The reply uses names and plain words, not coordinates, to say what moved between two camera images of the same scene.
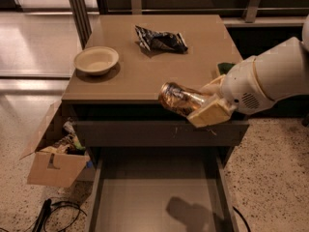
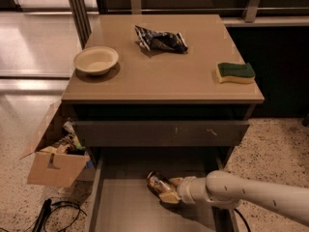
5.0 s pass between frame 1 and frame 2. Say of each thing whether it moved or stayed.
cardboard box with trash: stayed
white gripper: moved
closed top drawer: stayed
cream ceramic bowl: stayed
